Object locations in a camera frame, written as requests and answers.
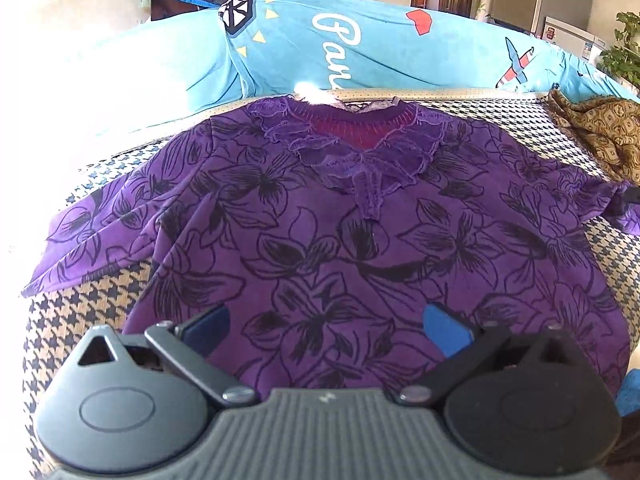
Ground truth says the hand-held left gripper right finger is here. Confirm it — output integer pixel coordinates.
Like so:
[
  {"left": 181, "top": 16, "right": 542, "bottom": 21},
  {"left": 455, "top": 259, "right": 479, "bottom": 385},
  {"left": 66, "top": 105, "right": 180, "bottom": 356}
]
[{"left": 392, "top": 302, "right": 581, "bottom": 408}]

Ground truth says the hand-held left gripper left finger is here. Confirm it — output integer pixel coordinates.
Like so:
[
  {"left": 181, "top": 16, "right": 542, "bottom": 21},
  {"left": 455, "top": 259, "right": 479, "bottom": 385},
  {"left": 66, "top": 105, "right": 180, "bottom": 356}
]
[{"left": 70, "top": 304, "right": 258, "bottom": 408}]

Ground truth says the purple floral shirt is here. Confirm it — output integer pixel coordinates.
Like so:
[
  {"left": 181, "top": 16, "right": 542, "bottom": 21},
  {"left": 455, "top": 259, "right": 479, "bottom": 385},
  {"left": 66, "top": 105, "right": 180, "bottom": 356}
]
[{"left": 20, "top": 96, "right": 640, "bottom": 398}]

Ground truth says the houndstooth bed mat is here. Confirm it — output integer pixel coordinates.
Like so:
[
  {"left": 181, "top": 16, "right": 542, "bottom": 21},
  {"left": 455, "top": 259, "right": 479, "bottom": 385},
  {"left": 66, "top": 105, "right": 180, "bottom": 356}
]
[{"left": 20, "top": 85, "right": 640, "bottom": 480}]

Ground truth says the brown patterned cloth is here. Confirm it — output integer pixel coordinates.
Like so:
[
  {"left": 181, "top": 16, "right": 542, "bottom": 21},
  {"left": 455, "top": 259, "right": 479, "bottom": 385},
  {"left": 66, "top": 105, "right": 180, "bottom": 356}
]
[{"left": 547, "top": 89, "right": 640, "bottom": 185}]

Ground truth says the blue printed blanket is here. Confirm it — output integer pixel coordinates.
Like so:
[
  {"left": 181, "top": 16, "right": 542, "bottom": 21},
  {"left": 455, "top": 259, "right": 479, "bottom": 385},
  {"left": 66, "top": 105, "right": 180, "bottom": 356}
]
[{"left": 75, "top": 0, "right": 640, "bottom": 141}]

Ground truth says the white chest freezer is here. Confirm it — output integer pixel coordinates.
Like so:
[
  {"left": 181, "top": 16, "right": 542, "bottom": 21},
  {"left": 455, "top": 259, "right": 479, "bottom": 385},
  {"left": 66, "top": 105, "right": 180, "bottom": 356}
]
[{"left": 540, "top": 16, "right": 608, "bottom": 63}]

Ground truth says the green potted plant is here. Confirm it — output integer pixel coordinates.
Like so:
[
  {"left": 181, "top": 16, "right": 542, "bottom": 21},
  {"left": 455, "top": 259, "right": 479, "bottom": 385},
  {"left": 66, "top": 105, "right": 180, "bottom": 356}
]
[{"left": 597, "top": 10, "right": 640, "bottom": 88}]

